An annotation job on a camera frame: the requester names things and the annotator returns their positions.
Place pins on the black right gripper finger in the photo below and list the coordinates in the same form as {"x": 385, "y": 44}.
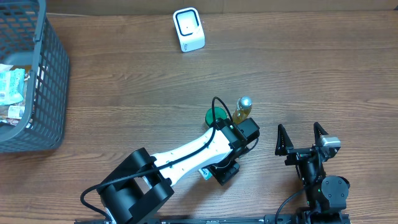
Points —
{"x": 284, "y": 144}
{"x": 318, "y": 133}

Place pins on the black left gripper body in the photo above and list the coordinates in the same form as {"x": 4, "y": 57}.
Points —
{"x": 226, "y": 172}

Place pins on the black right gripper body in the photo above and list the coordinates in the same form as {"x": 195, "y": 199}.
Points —
{"x": 297, "y": 156}

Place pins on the teal tissue pack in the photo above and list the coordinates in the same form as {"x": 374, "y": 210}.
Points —
{"x": 206, "y": 174}

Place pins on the yellow oil bottle silver cap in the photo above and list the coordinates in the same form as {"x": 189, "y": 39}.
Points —
{"x": 243, "y": 109}

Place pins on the green lid white jar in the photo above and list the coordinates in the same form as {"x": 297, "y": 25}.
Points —
{"x": 220, "y": 113}

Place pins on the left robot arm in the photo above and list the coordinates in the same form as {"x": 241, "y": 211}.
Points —
{"x": 142, "y": 183}

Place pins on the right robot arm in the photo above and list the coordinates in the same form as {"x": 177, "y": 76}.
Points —
{"x": 326, "y": 194}

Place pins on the white barcode scanner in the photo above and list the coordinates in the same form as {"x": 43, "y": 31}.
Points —
{"x": 189, "y": 29}

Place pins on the brown labelled food package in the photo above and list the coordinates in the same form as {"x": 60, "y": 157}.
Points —
{"x": 12, "y": 114}

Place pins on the white green snack package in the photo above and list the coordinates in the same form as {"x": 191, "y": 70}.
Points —
{"x": 12, "y": 85}

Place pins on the grey plastic mesh basket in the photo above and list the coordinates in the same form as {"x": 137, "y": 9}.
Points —
{"x": 28, "y": 38}

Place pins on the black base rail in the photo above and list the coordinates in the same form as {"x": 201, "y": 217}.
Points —
{"x": 267, "y": 219}

